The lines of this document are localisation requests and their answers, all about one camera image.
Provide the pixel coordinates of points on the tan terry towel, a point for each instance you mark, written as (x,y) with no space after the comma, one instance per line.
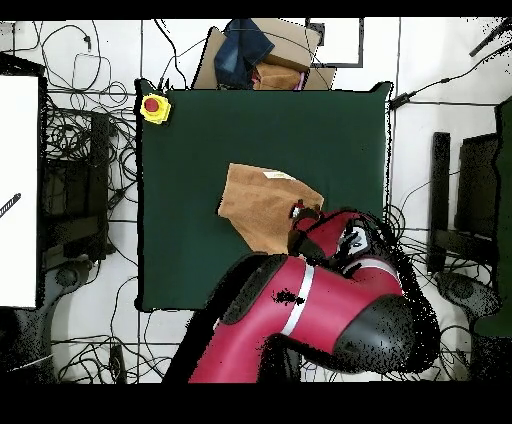
(256,204)

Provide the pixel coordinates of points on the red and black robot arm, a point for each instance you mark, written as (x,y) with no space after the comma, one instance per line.
(320,304)

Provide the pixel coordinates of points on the dark green table cloth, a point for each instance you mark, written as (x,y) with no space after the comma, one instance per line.
(240,128)

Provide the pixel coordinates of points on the orange folded towel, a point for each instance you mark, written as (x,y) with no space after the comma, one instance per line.
(276,78)

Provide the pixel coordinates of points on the black power adapter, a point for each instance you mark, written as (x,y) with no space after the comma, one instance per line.
(401,100)
(118,362)

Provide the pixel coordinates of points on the brown cardboard box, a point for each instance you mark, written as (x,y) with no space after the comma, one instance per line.
(292,44)

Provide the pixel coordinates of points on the blue denim jeans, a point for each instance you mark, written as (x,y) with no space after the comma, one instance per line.
(240,52)

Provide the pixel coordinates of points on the yellow emergency stop button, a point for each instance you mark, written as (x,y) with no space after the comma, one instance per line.
(154,108)

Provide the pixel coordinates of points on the grey stand base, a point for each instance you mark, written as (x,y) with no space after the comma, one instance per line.
(460,288)
(66,276)

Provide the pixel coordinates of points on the green cloth covered table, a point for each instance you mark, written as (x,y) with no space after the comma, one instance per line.
(504,200)

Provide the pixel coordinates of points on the white panel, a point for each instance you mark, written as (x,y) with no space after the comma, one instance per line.
(18,160)

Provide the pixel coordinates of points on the striped black rod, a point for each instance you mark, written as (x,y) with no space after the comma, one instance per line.
(12,202)

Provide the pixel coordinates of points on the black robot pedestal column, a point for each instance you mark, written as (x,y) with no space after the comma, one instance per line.
(284,366)

